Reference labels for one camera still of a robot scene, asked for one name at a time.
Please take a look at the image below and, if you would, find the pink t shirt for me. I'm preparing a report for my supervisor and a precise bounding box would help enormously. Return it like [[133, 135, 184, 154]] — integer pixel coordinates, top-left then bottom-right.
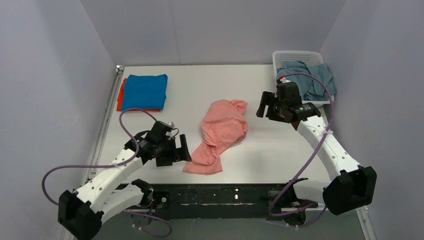
[[182, 99, 248, 175]]

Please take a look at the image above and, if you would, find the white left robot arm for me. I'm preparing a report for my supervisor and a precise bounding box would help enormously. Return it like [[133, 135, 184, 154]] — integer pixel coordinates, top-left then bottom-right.
[[58, 120, 192, 240]]

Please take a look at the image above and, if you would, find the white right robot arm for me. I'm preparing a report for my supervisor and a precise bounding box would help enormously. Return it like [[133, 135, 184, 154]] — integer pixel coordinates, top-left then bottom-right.
[[256, 81, 377, 215]]

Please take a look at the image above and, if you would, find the grey-blue t shirt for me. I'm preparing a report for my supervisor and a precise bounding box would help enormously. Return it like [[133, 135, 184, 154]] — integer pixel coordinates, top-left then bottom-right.
[[276, 61, 337, 101]]

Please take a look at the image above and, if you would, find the white plastic basket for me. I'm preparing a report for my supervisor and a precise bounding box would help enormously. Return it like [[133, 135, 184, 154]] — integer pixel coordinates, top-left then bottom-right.
[[272, 50, 334, 107]]

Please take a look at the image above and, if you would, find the folded blue t shirt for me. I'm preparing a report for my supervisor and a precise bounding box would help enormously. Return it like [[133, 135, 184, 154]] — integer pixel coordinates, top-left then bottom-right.
[[121, 74, 168, 111]]

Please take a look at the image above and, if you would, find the folded orange t shirt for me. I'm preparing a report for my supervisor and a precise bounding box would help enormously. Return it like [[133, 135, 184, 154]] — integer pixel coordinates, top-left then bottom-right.
[[116, 78, 162, 112]]

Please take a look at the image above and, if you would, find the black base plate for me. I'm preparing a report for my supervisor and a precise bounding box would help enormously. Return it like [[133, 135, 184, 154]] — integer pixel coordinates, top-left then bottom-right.
[[125, 184, 319, 221]]

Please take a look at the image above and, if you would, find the aluminium frame rail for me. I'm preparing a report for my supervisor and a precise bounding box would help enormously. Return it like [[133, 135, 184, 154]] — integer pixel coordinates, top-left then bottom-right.
[[62, 65, 377, 240]]

